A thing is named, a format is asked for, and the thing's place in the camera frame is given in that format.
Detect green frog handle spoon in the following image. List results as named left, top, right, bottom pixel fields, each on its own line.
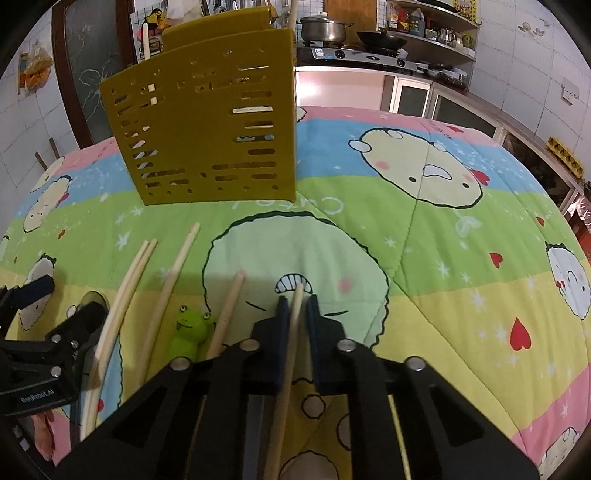
left=167, top=304, right=217, bottom=363

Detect wooden cutting board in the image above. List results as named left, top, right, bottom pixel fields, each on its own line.
left=323, top=0, right=379, bottom=34

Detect wooden sticks against wall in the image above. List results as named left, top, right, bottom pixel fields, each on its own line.
left=34, top=137, right=61, bottom=172

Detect row of hanging metal ladles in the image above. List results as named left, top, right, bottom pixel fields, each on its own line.
left=201, top=0, right=278, bottom=24

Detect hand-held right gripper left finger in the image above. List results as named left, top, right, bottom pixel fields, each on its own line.
left=53, top=295, right=291, bottom=480

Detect gas stove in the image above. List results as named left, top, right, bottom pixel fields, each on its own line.
left=295, top=44, right=419, bottom=77

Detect black wok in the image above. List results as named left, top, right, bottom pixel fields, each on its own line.
left=355, top=28, right=409, bottom=51

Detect hanging orange bag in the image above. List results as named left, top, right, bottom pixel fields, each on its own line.
left=18, top=41, right=51, bottom=95

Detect colourful cartoon printed blanket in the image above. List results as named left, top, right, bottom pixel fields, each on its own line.
left=0, top=105, right=591, bottom=480

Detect yellow egg tray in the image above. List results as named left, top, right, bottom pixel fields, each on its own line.
left=546, top=135, right=586, bottom=178

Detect red foil package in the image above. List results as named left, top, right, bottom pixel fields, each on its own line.
left=562, top=191, right=591, bottom=245

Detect kitchen counter cabinet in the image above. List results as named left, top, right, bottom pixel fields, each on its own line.
left=383, top=74, right=591, bottom=241

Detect white wall socket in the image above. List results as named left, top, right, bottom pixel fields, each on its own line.
left=560, top=76, right=581, bottom=104

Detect yellow perforated utensil holder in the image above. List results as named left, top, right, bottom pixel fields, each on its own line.
left=99, top=7, right=298, bottom=206

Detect metal kitchen shelf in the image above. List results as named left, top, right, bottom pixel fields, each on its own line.
left=385, top=0, right=478, bottom=90

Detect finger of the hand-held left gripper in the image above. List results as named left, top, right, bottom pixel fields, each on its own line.
left=0, top=276, right=55, bottom=319
left=0, top=302, right=110, bottom=381

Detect wire wall rack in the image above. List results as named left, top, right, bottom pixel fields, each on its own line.
left=129, top=0, right=278, bottom=65

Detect brown frosted glass door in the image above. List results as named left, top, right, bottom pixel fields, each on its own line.
left=51, top=0, right=139, bottom=148

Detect pink stove cabinet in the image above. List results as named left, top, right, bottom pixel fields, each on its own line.
left=294, top=67, right=386, bottom=112

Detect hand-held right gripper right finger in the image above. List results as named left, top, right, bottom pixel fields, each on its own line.
left=305, top=294, right=541, bottom=480

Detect yellow and black cloth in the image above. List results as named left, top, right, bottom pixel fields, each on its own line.
left=139, top=13, right=163, bottom=51

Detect silver cooking pot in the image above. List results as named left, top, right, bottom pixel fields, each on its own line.
left=297, top=14, right=354, bottom=44

